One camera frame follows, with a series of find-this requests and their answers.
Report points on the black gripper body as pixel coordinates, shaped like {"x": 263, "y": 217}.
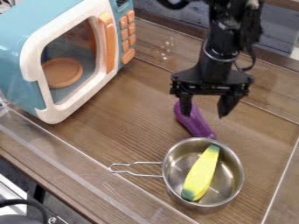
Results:
{"x": 211, "y": 77}

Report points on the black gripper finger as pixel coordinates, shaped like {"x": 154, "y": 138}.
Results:
{"x": 227, "y": 103}
{"x": 186, "y": 104}

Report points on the purple toy eggplant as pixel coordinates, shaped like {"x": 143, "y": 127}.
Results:
{"x": 194, "y": 122}

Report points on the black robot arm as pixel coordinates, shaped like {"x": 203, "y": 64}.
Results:
{"x": 235, "y": 30}

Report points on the orange microwave turntable plate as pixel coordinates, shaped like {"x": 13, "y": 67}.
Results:
{"x": 62, "y": 71}

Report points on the blue toy microwave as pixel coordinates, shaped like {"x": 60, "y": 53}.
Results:
{"x": 91, "y": 30}

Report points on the silver pot with wire handle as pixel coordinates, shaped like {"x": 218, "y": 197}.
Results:
{"x": 179, "y": 159}

